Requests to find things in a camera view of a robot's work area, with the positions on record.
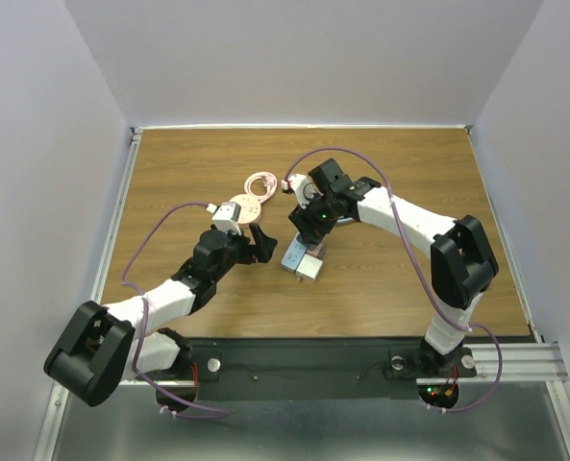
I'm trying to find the white cube adapter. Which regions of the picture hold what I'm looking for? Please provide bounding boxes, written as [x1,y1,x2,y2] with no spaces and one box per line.
[295,255,323,281]

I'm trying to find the pink coiled cord with plug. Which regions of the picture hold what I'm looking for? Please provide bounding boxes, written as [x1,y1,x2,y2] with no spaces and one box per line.
[243,172,280,199]

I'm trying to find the blue power strip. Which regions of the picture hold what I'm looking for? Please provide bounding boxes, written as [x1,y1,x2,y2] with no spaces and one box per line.
[281,234,308,273]

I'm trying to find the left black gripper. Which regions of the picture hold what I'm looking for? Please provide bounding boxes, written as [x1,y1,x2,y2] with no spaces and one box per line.
[211,224,276,282]

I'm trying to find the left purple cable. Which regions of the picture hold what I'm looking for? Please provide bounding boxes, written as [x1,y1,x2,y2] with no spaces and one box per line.
[120,201,230,418]

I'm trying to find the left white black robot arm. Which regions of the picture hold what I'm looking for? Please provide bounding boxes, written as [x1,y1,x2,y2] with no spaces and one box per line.
[43,224,278,406]

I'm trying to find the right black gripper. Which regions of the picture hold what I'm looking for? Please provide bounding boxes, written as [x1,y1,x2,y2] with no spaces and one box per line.
[288,186,338,245]

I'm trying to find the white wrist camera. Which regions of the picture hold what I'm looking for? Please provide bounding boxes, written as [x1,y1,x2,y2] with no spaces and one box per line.
[281,174,320,209]
[207,202,241,235]

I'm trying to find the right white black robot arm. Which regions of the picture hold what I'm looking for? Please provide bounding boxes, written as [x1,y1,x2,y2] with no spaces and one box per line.
[282,158,499,375]

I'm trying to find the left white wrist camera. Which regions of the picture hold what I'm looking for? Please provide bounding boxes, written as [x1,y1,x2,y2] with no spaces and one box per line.
[207,202,241,235]

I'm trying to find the pink cube adapter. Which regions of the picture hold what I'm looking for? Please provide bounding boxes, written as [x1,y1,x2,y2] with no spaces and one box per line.
[306,243,327,259]

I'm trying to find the dark green cube socket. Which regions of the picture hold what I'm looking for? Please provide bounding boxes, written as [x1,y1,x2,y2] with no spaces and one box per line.
[297,233,322,247]

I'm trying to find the pink round power strip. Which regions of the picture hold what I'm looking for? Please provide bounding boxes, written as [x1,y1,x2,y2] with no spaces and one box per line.
[230,193,262,228]

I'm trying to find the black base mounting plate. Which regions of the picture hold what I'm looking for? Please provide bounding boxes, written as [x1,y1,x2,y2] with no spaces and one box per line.
[148,337,477,401]

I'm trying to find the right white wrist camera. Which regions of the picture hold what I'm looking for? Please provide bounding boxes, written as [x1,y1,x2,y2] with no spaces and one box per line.
[281,174,320,209]

